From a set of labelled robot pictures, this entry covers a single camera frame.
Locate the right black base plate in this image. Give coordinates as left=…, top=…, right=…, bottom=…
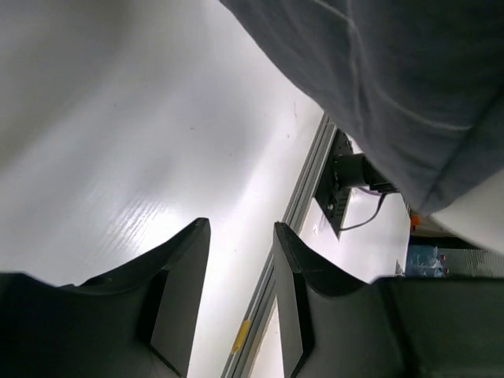
left=315, top=130, right=353, bottom=239

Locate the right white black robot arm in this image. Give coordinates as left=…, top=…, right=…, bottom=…
left=333, top=154, right=398, bottom=194

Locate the aluminium rail front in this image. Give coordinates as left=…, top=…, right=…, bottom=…
left=220, top=111, right=339, bottom=378

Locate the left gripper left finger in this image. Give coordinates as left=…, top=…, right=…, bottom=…
left=1, top=218, right=211, bottom=377

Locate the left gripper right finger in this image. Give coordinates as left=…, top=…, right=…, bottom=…
left=273, top=223, right=503, bottom=377

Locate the dark grey plaid pillowcase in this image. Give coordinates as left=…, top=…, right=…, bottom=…
left=225, top=1, right=503, bottom=214

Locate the water bottle pack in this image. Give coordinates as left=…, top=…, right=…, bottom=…
left=405, top=244, right=450, bottom=278

